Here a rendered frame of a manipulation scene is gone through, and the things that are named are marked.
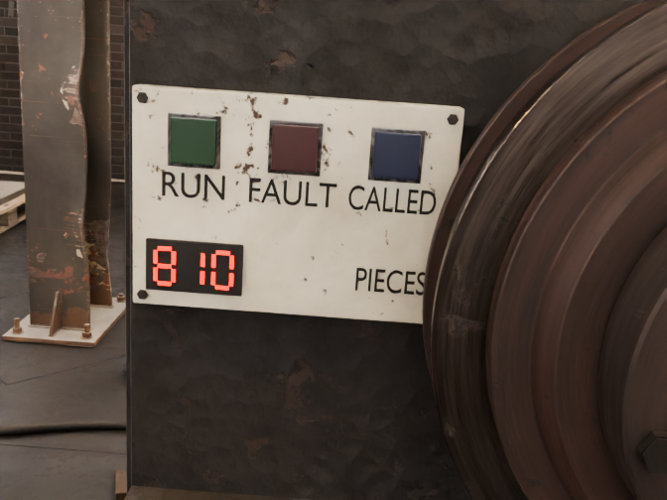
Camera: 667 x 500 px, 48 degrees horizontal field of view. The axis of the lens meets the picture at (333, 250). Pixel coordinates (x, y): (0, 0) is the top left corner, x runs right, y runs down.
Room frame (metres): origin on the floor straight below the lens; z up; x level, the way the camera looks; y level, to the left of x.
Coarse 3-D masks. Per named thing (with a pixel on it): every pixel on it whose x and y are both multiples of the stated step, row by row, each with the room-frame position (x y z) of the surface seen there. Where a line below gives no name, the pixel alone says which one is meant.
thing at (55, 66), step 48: (48, 0) 3.01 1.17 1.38; (96, 0) 3.31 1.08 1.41; (48, 48) 3.01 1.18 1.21; (96, 48) 3.31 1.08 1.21; (48, 96) 3.01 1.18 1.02; (96, 96) 3.31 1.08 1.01; (48, 144) 3.01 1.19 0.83; (96, 144) 3.31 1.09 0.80; (48, 192) 3.01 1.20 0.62; (96, 192) 3.31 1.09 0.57; (48, 240) 3.01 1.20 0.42; (96, 240) 3.30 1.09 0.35; (48, 288) 3.01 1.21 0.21; (96, 288) 3.30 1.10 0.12; (48, 336) 2.91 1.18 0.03; (96, 336) 2.94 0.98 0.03
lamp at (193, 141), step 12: (180, 120) 0.58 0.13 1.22; (192, 120) 0.58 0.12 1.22; (204, 120) 0.58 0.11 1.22; (180, 132) 0.58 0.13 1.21; (192, 132) 0.58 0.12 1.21; (204, 132) 0.58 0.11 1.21; (180, 144) 0.58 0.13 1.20; (192, 144) 0.58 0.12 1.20; (204, 144) 0.58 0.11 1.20; (180, 156) 0.58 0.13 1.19; (192, 156) 0.58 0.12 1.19; (204, 156) 0.58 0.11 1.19
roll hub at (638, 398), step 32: (640, 288) 0.39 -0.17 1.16; (608, 320) 0.41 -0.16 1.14; (640, 320) 0.37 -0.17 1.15; (608, 352) 0.40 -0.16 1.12; (640, 352) 0.37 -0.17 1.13; (608, 384) 0.39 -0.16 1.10; (640, 384) 0.37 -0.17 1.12; (608, 416) 0.39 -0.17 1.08; (640, 416) 0.37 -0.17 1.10; (608, 448) 0.41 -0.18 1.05; (640, 480) 0.37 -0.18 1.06
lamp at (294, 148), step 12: (276, 132) 0.58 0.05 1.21; (288, 132) 0.58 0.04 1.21; (300, 132) 0.58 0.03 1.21; (312, 132) 0.58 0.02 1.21; (276, 144) 0.58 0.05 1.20; (288, 144) 0.58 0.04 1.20; (300, 144) 0.58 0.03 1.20; (312, 144) 0.58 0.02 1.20; (276, 156) 0.58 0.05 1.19; (288, 156) 0.58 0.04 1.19; (300, 156) 0.58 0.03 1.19; (312, 156) 0.58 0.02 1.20; (276, 168) 0.58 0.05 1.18; (288, 168) 0.58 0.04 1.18; (300, 168) 0.58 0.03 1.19; (312, 168) 0.58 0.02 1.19
